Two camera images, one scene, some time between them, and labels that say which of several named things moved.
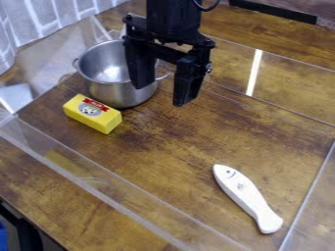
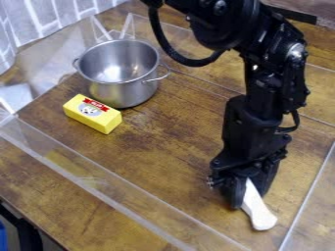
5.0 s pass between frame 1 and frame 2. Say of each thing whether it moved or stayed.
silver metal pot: stayed
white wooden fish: stayed
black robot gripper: moved
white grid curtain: stayed
